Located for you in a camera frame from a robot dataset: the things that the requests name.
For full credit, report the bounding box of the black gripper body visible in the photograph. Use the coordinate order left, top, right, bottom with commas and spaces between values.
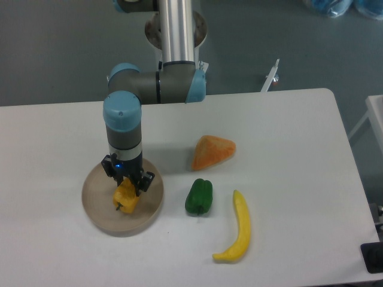
111, 154, 142, 182

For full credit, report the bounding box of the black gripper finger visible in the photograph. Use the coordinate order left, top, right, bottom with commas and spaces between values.
131, 170, 156, 197
101, 155, 123, 186

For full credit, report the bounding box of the yellow bell pepper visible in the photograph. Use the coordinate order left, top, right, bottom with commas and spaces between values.
113, 178, 139, 214

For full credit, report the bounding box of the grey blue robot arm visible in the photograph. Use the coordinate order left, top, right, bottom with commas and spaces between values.
102, 1, 206, 195

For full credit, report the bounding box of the beige round plate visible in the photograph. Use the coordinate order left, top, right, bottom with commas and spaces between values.
81, 159, 164, 237

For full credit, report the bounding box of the green bell pepper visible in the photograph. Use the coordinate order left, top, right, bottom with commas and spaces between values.
185, 178, 213, 215

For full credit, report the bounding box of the orange triangular bread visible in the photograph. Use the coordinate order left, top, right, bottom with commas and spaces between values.
191, 135, 236, 171

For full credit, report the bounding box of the yellow banana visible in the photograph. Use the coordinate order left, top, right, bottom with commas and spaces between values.
212, 190, 251, 262

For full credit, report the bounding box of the black device at edge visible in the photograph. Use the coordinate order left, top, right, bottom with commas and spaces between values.
360, 242, 383, 274

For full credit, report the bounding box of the white side table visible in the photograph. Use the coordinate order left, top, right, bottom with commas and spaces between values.
348, 95, 382, 144

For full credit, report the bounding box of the blue plastic bag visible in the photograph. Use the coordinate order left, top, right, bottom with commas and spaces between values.
354, 0, 382, 20
302, 0, 352, 18

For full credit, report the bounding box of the white pedestal foot bracket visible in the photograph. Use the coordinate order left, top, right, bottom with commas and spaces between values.
260, 59, 280, 92

